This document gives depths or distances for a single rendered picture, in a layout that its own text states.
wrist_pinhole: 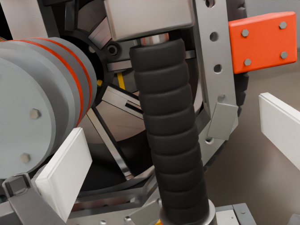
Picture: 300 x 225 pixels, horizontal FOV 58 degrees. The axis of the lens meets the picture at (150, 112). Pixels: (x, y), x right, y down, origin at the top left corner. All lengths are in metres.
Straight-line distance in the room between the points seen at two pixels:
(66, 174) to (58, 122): 0.12
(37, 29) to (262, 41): 0.31
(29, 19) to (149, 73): 0.28
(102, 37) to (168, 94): 0.34
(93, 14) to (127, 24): 0.77
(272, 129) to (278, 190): 1.36
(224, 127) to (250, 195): 1.11
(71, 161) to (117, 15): 0.09
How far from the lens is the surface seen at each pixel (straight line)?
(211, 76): 0.40
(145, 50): 0.16
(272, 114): 0.19
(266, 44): 0.41
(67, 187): 0.17
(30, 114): 0.27
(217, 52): 0.39
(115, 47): 0.87
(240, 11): 0.49
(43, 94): 0.27
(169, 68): 0.16
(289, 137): 0.17
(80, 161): 0.19
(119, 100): 0.51
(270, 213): 1.41
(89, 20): 0.94
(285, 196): 1.52
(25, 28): 0.43
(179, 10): 0.16
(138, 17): 0.16
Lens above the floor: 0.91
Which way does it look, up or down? 18 degrees down
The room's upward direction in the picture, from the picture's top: 12 degrees counter-clockwise
